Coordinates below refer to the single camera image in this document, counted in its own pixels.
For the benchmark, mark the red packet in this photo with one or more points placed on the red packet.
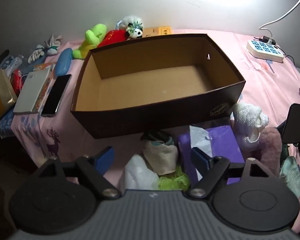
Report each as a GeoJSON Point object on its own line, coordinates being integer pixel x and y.
{"type": "Point", "coordinates": [16, 80]}

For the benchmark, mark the blue patterned cloth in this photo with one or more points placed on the blue patterned cloth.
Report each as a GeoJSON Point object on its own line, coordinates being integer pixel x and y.
{"type": "Point", "coordinates": [6, 123]}

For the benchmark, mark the purple tissue pack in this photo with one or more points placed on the purple tissue pack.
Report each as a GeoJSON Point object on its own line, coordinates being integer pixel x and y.
{"type": "Point", "coordinates": [222, 142]}

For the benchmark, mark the red plush pouch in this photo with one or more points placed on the red plush pouch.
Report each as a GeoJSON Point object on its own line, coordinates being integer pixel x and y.
{"type": "Point", "coordinates": [113, 37]}

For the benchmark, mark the white glove bundle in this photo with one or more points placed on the white glove bundle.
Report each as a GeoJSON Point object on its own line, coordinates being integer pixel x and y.
{"type": "Point", "coordinates": [52, 47]}
{"type": "Point", "coordinates": [36, 53]}

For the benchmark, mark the green plush toy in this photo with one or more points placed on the green plush toy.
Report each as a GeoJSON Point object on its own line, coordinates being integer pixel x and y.
{"type": "Point", "coordinates": [92, 36]}

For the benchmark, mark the orange printed book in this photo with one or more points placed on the orange printed book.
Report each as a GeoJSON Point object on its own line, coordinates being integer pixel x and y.
{"type": "Point", "coordinates": [41, 67]}

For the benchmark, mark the yellow cardboard box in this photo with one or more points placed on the yellow cardboard box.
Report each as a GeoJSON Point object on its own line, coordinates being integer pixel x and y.
{"type": "Point", "coordinates": [162, 31]}

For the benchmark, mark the light blue plastic packet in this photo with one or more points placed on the light blue plastic packet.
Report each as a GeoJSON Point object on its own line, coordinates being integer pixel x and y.
{"type": "Point", "coordinates": [10, 63]}

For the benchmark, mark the white towel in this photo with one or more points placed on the white towel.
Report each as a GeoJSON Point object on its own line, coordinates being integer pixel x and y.
{"type": "Point", "coordinates": [248, 122]}

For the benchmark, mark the phone on stand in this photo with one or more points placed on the phone on stand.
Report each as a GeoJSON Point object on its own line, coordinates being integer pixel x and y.
{"type": "Point", "coordinates": [293, 122]}

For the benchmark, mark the blue glasses case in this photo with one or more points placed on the blue glasses case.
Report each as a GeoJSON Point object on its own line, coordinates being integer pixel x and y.
{"type": "Point", "coordinates": [63, 62]}

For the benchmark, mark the white fluffy plush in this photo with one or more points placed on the white fluffy plush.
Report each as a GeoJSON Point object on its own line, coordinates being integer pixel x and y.
{"type": "Point", "coordinates": [131, 19]}

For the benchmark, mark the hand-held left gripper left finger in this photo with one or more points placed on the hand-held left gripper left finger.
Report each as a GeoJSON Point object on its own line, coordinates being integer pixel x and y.
{"type": "Point", "coordinates": [105, 158]}

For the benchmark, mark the pink printed bed sheet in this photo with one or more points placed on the pink printed bed sheet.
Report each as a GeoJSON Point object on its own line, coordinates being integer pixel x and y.
{"type": "Point", "coordinates": [265, 85]}

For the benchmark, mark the blue plastic bag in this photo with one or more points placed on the blue plastic bag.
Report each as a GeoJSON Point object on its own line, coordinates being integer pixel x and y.
{"type": "Point", "coordinates": [30, 67]}

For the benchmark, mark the black charger plug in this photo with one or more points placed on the black charger plug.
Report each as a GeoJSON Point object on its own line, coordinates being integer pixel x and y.
{"type": "Point", "coordinates": [266, 39]}

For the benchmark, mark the pink plush toy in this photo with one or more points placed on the pink plush toy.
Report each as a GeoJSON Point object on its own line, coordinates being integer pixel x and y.
{"type": "Point", "coordinates": [271, 150]}

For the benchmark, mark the lime green fuzzy sock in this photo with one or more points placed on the lime green fuzzy sock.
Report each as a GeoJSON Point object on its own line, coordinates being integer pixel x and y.
{"type": "Point", "coordinates": [175, 181]}

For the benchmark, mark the grey notebook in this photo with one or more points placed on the grey notebook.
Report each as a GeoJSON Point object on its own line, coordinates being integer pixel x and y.
{"type": "Point", "coordinates": [31, 91]}

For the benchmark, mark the brown cardboard box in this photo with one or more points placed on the brown cardboard box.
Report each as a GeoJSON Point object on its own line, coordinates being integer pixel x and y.
{"type": "Point", "coordinates": [140, 120]}

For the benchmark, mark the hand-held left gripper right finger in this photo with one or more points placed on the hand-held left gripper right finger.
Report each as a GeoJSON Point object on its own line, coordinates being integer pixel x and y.
{"type": "Point", "coordinates": [200, 158]}

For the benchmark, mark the beige sock bundle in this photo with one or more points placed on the beige sock bundle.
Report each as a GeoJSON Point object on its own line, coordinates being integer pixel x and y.
{"type": "Point", "coordinates": [162, 157]}

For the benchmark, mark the small panda plush toy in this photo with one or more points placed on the small panda plush toy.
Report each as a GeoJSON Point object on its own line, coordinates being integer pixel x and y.
{"type": "Point", "coordinates": [137, 32]}

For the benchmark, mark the black smartphone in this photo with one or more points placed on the black smartphone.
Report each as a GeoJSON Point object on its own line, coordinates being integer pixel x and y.
{"type": "Point", "coordinates": [55, 96]}

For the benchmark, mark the gold paper bag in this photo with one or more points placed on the gold paper bag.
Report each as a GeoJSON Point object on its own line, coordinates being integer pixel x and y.
{"type": "Point", "coordinates": [0, 92]}

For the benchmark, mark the light teal cloth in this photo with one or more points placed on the light teal cloth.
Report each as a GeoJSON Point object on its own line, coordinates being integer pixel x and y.
{"type": "Point", "coordinates": [292, 177]}

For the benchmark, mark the white power strip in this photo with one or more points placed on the white power strip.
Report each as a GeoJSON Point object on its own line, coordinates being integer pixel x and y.
{"type": "Point", "coordinates": [265, 50]}

